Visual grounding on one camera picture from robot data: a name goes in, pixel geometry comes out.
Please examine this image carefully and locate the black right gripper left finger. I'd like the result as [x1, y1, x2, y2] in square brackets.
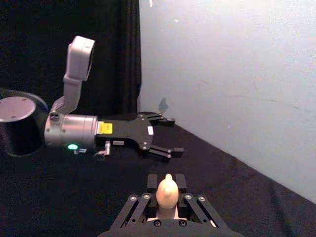
[109, 174, 159, 229]

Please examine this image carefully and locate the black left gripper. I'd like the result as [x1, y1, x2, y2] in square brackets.
[95, 112, 185, 163]

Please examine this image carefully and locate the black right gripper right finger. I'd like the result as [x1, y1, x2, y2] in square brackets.
[174, 173, 229, 229]

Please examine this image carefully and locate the small white plastic piece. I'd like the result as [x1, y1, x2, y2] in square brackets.
[147, 173, 190, 221]

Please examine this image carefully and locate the black table cloth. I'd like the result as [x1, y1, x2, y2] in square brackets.
[0, 112, 316, 237]

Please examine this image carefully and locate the thin dark cable silver plug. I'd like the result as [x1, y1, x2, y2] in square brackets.
[94, 140, 112, 160]

